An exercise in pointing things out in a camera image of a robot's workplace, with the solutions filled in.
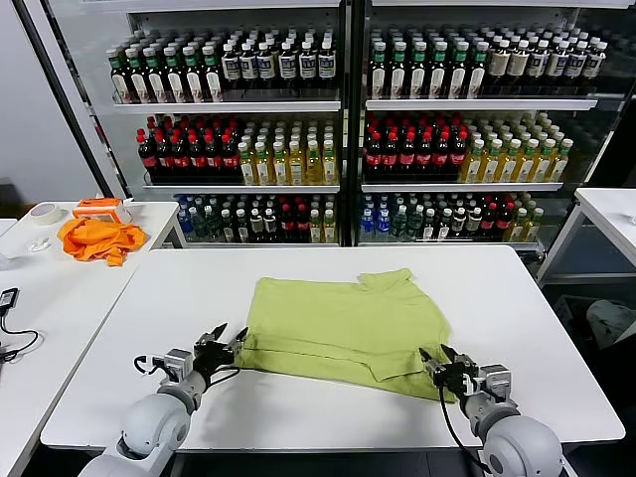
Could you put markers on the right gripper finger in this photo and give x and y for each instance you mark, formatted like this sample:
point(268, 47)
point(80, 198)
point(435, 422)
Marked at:
point(430, 366)
point(457, 360)

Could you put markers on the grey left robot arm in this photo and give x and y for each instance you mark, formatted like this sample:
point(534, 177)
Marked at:
point(149, 427)

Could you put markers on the white side table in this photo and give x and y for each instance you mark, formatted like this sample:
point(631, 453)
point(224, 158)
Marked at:
point(149, 218)
point(59, 308)
point(606, 208)

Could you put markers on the white-cap blue-label bottle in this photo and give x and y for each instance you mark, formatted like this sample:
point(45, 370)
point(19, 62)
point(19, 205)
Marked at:
point(266, 66)
point(248, 67)
point(308, 65)
point(576, 64)
point(287, 65)
point(594, 65)
point(326, 64)
point(538, 63)
point(230, 67)
point(557, 63)

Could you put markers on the beige-label dark bottle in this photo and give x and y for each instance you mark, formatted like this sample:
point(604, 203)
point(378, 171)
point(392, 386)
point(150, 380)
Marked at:
point(519, 63)
point(499, 64)

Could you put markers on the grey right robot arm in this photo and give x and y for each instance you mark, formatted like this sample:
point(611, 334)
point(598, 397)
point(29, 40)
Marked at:
point(522, 447)

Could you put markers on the white-label dark bottle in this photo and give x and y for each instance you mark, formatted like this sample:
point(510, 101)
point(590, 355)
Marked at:
point(255, 226)
point(270, 224)
point(474, 223)
point(459, 223)

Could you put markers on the right beverage display fridge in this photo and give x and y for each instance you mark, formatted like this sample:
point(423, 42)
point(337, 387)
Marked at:
point(362, 74)

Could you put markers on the small red-cap cola bottle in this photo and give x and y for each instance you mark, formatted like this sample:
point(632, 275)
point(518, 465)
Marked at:
point(504, 222)
point(303, 226)
point(489, 223)
point(288, 226)

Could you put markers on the beverage display fridge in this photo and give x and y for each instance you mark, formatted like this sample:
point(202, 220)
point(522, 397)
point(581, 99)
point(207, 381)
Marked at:
point(362, 74)
point(345, 74)

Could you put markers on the crumpled orange cloth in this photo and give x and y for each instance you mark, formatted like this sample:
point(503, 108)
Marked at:
point(99, 241)

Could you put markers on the small yellow drink bottle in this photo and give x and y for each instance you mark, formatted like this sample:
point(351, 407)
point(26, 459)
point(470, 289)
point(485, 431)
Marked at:
point(316, 229)
point(533, 227)
point(329, 229)
point(518, 228)

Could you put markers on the small white crumpled paper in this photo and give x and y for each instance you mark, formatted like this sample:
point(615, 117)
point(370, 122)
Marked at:
point(40, 244)

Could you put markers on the orange and white box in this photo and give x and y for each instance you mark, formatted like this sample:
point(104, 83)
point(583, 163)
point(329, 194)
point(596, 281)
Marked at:
point(99, 211)

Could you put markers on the green-cap brown drink bottle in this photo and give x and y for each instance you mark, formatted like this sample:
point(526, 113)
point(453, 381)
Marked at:
point(459, 74)
point(120, 79)
point(419, 74)
point(155, 79)
point(439, 74)
point(212, 79)
point(137, 79)
point(399, 74)
point(379, 74)
point(478, 74)
point(174, 79)
point(193, 79)

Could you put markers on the blue water bottle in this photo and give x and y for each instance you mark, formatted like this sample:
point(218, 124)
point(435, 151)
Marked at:
point(367, 226)
point(383, 226)
point(185, 226)

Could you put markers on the yellow-green t-shirt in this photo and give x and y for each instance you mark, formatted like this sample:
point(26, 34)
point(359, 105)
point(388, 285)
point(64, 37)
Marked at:
point(338, 323)

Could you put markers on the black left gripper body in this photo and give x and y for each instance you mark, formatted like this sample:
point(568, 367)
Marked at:
point(213, 359)

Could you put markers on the black-framed glass door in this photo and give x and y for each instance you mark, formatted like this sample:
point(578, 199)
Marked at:
point(94, 74)
point(616, 124)

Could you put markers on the left beverage display fridge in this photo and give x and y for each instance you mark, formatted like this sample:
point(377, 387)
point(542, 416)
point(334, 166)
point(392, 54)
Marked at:
point(345, 74)

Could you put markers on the black power adapter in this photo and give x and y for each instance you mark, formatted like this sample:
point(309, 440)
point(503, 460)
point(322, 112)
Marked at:
point(9, 298)

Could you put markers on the small white-cap dark bottle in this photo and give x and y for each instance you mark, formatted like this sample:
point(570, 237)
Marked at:
point(226, 228)
point(444, 228)
point(430, 228)
point(241, 228)

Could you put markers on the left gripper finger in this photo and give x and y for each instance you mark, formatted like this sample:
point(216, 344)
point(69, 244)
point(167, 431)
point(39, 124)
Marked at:
point(211, 340)
point(236, 344)

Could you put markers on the beige masking tape roll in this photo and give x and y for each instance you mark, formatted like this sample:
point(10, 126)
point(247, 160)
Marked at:
point(49, 221)

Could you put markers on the white shelf board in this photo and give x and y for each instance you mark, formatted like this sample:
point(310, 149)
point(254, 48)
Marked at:
point(477, 104)
point(238, 189)
point(462, 187)
point(223, 107)

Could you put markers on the grey plastic bag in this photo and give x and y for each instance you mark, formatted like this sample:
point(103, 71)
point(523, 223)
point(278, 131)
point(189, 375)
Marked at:
point(611, 318)

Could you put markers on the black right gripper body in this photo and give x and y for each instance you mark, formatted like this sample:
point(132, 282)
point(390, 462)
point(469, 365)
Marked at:
point(454, 381)

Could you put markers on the green-tinted water bottle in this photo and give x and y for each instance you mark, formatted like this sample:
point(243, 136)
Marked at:
point(212, 226)
point(415, 226)
point(200, 226)
point(399, 226)

